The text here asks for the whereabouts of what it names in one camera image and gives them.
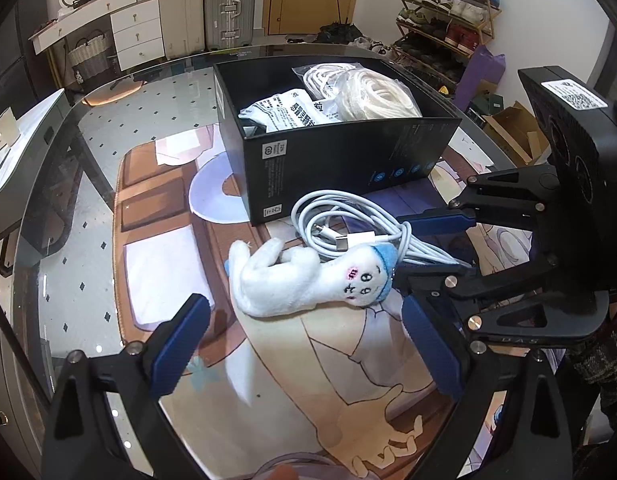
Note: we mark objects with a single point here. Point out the beige suitcase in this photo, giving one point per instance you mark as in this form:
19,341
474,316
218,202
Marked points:
181,10

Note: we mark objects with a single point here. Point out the pile of shoes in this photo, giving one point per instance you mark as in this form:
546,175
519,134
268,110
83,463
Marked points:
373,45

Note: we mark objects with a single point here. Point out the printed cartoon mat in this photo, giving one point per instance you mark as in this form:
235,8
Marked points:
313,360

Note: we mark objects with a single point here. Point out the bagged shoelaces with black logo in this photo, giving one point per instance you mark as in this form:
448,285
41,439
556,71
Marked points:
321,77

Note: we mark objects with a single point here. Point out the rows of sneakers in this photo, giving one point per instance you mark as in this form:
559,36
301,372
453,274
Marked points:
438,25

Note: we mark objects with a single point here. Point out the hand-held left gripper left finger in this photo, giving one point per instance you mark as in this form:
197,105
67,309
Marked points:
181,345

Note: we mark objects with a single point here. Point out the black umbrella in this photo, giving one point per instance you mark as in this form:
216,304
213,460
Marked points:
336,32

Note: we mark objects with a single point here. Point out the white vanity desk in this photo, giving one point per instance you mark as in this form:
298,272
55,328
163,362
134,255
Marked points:
136,25

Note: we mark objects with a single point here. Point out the green box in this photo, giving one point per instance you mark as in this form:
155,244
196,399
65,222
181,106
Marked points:
488,106

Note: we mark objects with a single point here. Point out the person's right forearm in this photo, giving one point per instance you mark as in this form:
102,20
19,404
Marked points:
600,365

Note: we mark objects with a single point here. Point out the purple bag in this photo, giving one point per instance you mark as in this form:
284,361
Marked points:
481,75

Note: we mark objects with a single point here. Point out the black cardboard box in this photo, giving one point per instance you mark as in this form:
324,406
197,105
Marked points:
338,160

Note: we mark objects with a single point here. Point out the open cardboard box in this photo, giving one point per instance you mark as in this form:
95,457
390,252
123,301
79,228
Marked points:
508,130

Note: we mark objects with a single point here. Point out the wooden shoe rack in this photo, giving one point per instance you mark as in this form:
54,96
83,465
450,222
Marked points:
491,22

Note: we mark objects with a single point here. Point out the white plush toy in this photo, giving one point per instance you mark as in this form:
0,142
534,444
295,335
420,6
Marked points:
288,280

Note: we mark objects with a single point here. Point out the wicker basket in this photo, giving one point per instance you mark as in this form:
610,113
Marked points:
91,57

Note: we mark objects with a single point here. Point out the silver suitcase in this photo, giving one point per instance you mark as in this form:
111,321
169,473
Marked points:
228,5

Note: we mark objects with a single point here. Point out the white printed medicine packet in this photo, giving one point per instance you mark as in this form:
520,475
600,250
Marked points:
283,110

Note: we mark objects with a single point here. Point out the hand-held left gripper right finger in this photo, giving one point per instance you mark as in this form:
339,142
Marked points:
433,355

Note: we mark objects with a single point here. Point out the white coffee table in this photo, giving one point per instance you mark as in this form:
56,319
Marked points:
18,160

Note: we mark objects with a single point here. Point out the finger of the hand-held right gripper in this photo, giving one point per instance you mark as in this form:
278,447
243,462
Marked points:
433,282
438,222

